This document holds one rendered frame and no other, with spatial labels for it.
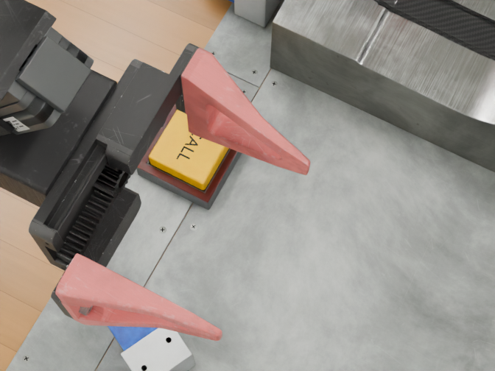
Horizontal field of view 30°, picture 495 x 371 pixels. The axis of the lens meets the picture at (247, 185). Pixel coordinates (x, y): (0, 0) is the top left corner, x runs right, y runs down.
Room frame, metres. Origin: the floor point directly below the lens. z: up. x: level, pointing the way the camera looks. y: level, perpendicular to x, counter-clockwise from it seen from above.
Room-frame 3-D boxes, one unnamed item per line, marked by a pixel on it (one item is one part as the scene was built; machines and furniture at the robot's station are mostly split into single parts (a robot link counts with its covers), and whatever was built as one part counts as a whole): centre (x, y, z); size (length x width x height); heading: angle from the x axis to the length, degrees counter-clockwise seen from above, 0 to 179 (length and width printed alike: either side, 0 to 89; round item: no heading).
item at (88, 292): (0.12, 0.05, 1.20); 0.09 x 0.07 x 0.07; 63
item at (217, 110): (0.18, 0.02, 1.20); 0.09 x 0.07 x 0.07; 63
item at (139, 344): (0.18, 0.10, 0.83); 0.13 x 0.05 x 0.05; 36
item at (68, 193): (0.18, 0.10, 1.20); 0.10 x 0.07 x 0.07; 153
